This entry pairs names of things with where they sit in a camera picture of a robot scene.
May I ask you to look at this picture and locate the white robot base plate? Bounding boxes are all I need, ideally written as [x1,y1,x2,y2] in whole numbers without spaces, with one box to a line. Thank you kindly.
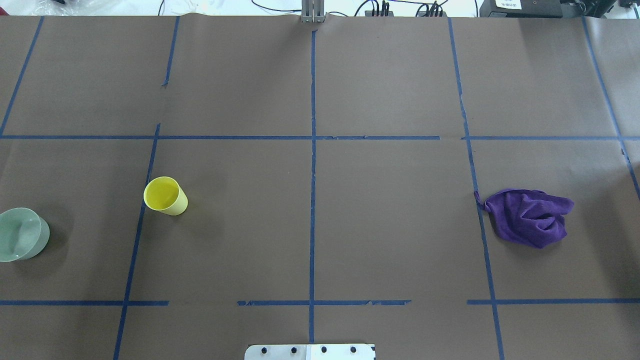
[244,343,377,360]

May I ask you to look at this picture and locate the black cable hub left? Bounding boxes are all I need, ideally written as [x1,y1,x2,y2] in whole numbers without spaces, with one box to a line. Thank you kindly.
[356,0,391,18]

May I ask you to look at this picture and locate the purple microfibre cloth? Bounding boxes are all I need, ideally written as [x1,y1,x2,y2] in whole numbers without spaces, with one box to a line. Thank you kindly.
[473,188,575,249]

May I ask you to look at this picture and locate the grey metal camera post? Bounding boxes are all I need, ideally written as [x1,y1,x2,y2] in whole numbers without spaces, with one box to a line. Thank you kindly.
[301,0,326,24]

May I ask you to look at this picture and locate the yellow plastic cup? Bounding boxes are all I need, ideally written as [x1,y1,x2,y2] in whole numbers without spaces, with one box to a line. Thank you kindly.
[142,177,189,216]

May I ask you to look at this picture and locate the black cable hub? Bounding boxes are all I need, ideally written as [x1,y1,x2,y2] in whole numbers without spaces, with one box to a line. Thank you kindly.
[356,0,391,18]
[414,0,448,18]

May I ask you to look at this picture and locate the black device with label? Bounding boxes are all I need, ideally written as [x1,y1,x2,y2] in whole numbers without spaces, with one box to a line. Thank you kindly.
[478,0,563,19]

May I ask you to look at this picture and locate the pale green ceramic bowl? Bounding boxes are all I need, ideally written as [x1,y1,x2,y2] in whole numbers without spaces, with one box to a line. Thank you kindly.
[0,207,51,263]

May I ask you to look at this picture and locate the black cable hub right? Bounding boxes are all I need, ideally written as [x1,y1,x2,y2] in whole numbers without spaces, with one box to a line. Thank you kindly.
[414,0,448,18]

